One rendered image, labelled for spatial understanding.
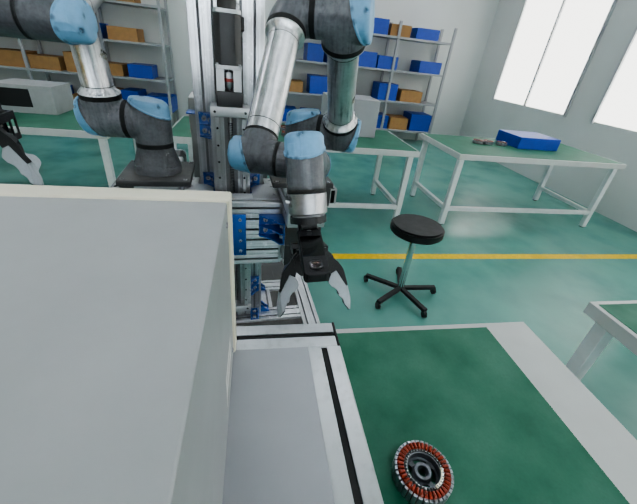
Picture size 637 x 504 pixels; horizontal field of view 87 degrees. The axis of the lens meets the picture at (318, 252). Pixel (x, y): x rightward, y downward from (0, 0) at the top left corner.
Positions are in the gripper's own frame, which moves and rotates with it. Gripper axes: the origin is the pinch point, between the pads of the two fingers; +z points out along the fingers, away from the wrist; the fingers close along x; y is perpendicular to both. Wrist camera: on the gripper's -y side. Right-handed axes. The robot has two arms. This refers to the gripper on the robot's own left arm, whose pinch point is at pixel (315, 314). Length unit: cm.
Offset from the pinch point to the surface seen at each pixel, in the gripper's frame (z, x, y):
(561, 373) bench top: 30, -69, 7
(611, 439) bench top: 35, -66, -10
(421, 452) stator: 27.2, -18.3, -11.0
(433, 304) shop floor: 68, -105, 142
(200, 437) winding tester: -16, 13, -48
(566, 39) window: -191, -443, 407
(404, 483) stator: 28.2, -12.6, -15.9
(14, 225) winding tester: -26, 27, -35
